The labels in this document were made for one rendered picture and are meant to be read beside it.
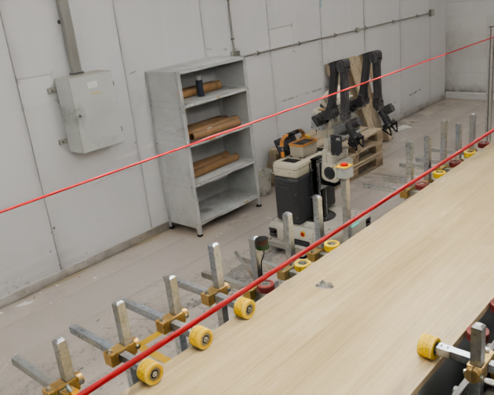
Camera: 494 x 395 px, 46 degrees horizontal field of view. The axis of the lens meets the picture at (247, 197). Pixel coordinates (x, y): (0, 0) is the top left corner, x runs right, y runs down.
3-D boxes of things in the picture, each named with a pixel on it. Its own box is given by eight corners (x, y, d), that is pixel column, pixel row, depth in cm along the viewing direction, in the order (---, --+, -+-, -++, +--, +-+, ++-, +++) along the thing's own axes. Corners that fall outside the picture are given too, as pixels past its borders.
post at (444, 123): (439, 186, 414) (440, 120, 397) (441, 184, 416) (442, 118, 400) (444, 186, 411) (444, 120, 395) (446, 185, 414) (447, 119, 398)
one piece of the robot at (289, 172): (276, 233, 498) (267, 139, 470) (314, 211, 535) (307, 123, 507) (308, 240, 476) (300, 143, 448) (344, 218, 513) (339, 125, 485)
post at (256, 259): (258, 327, 280) (248, 237, 264) (263, 324, 283) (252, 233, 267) (263, 329, 278) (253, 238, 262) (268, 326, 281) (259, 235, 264)
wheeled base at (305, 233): (267, 248, 505) (265, 221, 496) (310, 222, 548) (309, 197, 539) (332, 265, 461) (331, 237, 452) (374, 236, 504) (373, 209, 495)
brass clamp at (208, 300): (200, 303, 250) (199, 293, 248) (222, 290, 259) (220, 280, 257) (210, 307, 246) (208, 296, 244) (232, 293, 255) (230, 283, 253)
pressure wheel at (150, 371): (158, 364, 210) (144, 383, 207) (145, 353, 205) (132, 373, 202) (168, 370, 207) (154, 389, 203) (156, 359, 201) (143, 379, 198)
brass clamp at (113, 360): (103, 363, 216) (101, 351, 214) (132, 345, 225) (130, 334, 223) (114, 368, 212) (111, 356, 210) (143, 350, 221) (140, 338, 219)
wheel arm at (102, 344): (69, 333, 236) (67, 325, 235) (77, 329, 238) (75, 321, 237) (147, 377, 203) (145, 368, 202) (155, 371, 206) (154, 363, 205)
